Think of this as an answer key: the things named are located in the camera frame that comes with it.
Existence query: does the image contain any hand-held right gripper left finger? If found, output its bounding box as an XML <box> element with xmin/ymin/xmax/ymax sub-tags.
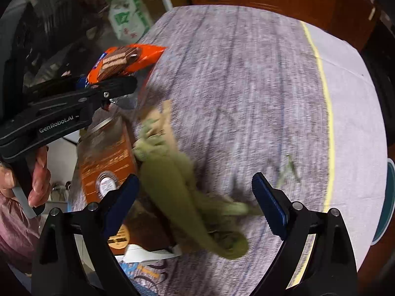
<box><xmin>31</xmin><ymin>173</ymin><xmax>141</xmax><ymax>296</ymax></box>

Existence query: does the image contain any person's left forearm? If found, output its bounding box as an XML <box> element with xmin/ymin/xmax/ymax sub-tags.
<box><xmin>0</xmin><ymin>191</ymin><xmax>42</xmax><ymax>273</ymax></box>

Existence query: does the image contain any blue printed paper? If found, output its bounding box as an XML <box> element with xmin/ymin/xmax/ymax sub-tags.
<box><xmin>117</xmin><ymin>260</ymin><xmax>170</xmax><ymax>285</ymax></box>

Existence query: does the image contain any grey tablecloth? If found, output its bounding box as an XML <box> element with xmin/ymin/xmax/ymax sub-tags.
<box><xmin>68</xmin><ymin>4</ymin><xmax>389</xmax><ymax>296</ymax></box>

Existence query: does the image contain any grey blue waste bin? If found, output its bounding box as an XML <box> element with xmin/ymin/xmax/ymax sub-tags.
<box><xmin>370</xmin><ymin>160</ymin><xmax>395</xmax><ymax>245</ymax></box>

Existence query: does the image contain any person's left hand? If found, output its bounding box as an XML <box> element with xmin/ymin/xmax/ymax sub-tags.
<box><xmin>0</xmin><ymin>146</ymin><xmax>52</xmax><ymax>207</ymax></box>

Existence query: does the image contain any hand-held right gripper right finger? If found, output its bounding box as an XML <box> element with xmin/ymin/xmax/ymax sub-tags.
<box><xmin>251</xmin><ymin>173</ymin><xmax>358</xmax><ymax>296</ymax></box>

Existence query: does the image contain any thin green stem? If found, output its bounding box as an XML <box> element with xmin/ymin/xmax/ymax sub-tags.
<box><xmin>276</xmin><ymin>154</ymin><xmax>301</xmax><ymax>189</ymax></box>

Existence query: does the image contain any orange-brown snack bag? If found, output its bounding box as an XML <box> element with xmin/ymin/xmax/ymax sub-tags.
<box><xmin>77</xmin><ymin>115</ymin><xmax>173</xmax><ymax>256</ymax></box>

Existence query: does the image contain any green and white bag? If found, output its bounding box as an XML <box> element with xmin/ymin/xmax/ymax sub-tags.
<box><xmin>108</xmin><ymin>0</ymin><xmax>154</xmax><ymax>42</ymax></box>

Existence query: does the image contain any orange wafer packet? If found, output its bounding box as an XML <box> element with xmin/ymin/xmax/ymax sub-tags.
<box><xmin>83</xmin><ymin>44</ymin><xmax>167</xmax><ymax>88</ymax></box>

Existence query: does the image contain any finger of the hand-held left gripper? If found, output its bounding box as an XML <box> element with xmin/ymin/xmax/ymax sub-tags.
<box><xmin>23</xmin><ymin>73</ymin><xmax>93</xmax><ymax>100</ymax></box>
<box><xmin>89</xmin><ymin>76</ymin><xmax>138</xmax><ymax>109</ymax></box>

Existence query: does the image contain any green vegetable peel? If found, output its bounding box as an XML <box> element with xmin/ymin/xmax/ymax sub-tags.
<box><xmin>133</xmin><ymin>100</ymin><xmax>257</xmax><ymax>261</ymax></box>

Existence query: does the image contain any white paper sheet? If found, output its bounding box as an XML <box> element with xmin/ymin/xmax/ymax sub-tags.
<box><xmin>123</xmin><ymin>243</ymin><xmax>183</xmax><ymax>265</ymax></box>

